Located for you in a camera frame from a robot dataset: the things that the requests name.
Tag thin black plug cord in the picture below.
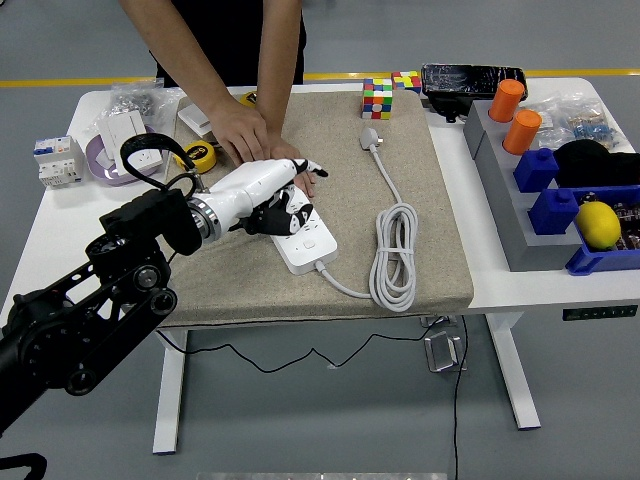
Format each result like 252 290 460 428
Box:
158 313 470 480

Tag white wall socket panel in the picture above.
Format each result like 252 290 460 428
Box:
113 137 165 177

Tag white power strip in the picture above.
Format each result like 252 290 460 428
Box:
269 189 339 275

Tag grey-brown fabric mat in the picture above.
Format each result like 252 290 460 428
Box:
159 90 475 329

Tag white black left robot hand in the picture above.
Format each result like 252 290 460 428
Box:
204 157 330 236

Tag dark small electronic parts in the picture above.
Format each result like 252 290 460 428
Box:
613 199 640 251

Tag black plug adapter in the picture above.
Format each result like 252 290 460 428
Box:
244 197 296 236

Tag black cloth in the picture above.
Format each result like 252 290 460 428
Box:
552 139 640 190

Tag clear bag of screws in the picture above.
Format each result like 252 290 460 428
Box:
82 82 184 136

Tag black table control panel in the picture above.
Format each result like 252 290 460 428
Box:
562 304 640 322

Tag white wall switch panel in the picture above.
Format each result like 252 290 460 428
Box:
96 110 149 161

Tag large silver metal bracket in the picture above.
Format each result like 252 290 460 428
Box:
423 332 469 375

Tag yellow tape measure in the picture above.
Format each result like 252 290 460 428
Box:
172 141 219 174

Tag orange cylinder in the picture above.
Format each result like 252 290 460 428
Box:
488 78 526 123
502 109 543 156

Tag purple bowl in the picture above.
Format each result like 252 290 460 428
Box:
84 125 165 187

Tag white power strip cord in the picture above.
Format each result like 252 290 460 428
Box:
313 126 419 314

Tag small Rubik's cube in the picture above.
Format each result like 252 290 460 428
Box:
390 70 423 95

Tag blue plastic bin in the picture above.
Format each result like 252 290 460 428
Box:
565 184 640 277

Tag small silver metal bracket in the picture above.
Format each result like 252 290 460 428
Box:
419 314 459 330

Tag person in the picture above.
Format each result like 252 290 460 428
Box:
154 0 307 87

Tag grey stepped peg block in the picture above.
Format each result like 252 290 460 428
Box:
462 99 584 273

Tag yellow lemon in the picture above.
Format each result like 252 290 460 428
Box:
574 200 623 251

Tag clear bag of coloured parts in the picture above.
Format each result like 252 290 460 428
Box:
524 97 624 154

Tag white wall switch box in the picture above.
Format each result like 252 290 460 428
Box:
177 102 214 137

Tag black plastic-wrapped device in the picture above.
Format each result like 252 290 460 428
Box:
420 62 529 124

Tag person's right hand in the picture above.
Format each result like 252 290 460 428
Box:
208 97 274 167

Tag person's left hand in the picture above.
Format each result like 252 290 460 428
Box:
269 134 318 199

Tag white table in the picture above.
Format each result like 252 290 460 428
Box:
0 77 640 456

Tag large Rubik's cube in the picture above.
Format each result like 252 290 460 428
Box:
361 77 395 121

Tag blue plastic peg block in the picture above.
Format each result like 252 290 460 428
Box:
528 188 581 236
513 147 560 194

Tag white circuit breaker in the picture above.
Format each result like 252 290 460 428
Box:
33 135 85 190

